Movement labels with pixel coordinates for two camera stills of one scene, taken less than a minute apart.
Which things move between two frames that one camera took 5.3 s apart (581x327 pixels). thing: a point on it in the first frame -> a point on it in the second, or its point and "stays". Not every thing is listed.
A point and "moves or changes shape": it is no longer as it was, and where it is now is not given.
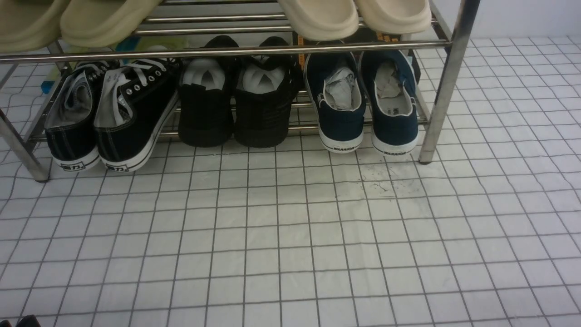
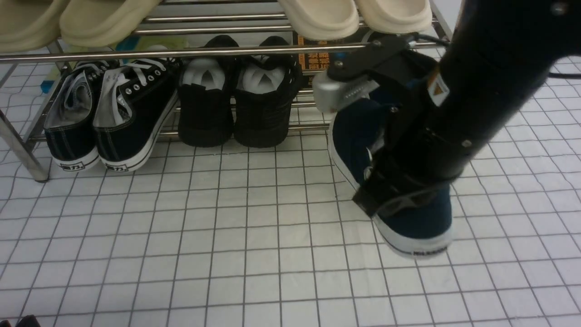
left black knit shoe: (206, 90) stays
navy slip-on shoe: (387, 77) moves or changes shape
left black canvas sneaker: (71, 133) stays
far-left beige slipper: (29, 26) stays
